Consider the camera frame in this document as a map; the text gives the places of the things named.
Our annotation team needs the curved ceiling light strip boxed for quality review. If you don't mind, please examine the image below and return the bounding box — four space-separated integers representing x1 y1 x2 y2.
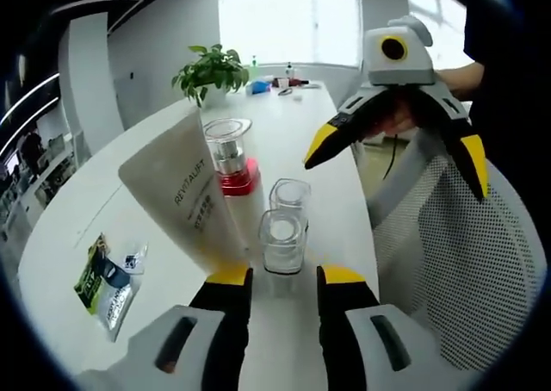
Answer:
0 96 60 153
0 72 60 123

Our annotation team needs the white skincare tube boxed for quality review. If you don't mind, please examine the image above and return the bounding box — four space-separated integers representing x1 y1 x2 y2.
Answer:
117 108 251 276

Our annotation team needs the blue packet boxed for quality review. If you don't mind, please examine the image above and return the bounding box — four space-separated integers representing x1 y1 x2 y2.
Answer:
245 79 273 96

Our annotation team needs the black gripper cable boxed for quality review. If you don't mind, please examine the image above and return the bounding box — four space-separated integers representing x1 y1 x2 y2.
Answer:
381 133 400 182

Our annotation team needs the person's dark shirt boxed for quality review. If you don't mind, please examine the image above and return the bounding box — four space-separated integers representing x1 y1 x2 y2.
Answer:
463 0 551 95

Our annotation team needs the potted green plant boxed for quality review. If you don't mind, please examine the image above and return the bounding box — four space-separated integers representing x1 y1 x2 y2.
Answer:
170 43 251 109

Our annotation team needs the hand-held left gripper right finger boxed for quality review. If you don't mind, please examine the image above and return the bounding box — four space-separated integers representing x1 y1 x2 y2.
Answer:
316 264 444 391

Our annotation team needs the silver foil skincare sachet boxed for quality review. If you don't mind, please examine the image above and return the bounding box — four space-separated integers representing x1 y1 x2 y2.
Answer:
122 240 151 276

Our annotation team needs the green dark skincare packet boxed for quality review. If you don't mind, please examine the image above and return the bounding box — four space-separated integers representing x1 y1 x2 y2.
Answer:
71 231 145 344

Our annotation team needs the red and dark object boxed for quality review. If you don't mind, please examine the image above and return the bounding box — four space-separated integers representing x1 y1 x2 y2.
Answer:
275 76 312 90

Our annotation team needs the person's right hand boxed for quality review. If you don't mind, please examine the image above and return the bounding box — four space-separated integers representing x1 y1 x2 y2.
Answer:
365 96 425 141

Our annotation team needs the red collar skincare bottle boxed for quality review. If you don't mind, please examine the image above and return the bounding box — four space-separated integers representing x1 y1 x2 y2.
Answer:
201 117 270 258

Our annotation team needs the white mesh office chair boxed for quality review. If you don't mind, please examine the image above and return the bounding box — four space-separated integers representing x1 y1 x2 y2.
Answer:
349 136 544 364

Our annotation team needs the white clear-cap skincare bottle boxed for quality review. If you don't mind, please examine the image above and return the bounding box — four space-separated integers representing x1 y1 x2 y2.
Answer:
268 177 313 220
257 208 311 276

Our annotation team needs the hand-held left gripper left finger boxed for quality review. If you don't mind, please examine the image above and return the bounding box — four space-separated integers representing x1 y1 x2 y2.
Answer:
105 265 255 391

